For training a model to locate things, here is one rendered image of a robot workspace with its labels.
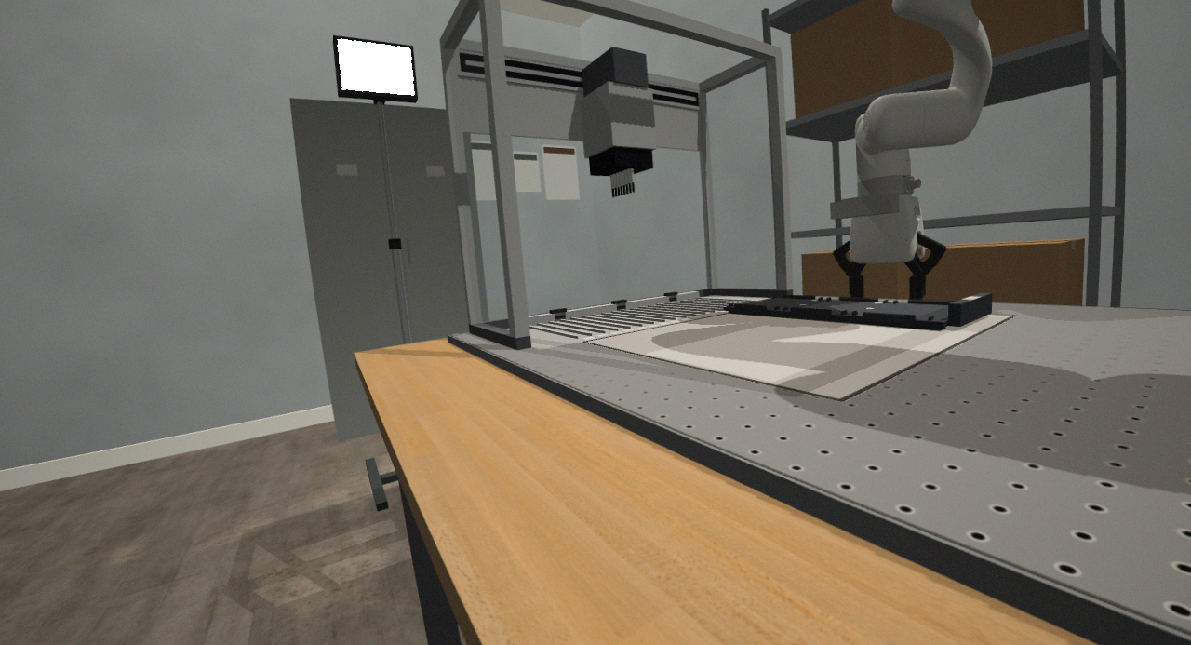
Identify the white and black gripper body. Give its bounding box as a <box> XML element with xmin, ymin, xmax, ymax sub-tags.
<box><xmin>850</xmin><ymin>194</ymin><xmax>925</xmax><ymax>263</ymax></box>

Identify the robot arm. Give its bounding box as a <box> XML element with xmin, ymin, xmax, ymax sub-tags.
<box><xmin>830</xmin><ymin>0</ymin><xmax>992</xmax><ymax>219</ymax></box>

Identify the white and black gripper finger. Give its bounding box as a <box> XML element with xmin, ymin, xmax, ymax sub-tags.
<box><xmin>905</xmin><ymin>233</ymin><xmax>946</xmax><ymax>300</ymax></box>
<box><xmin>833</xmin><ymin>242</ymin><xmax>866</xmax><ymax>298</ymax></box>

